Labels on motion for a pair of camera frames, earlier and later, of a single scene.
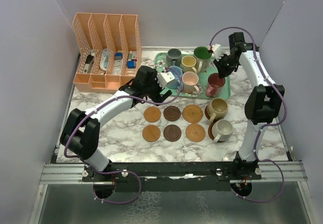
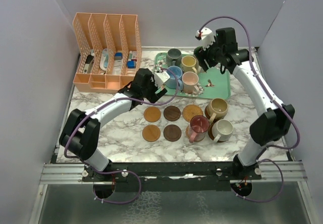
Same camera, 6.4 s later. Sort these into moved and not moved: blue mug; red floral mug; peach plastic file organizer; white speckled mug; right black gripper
Moved: red floral mug; right black gripper
Not moved: blue mug; white speckled mug; peach plastic file organizer
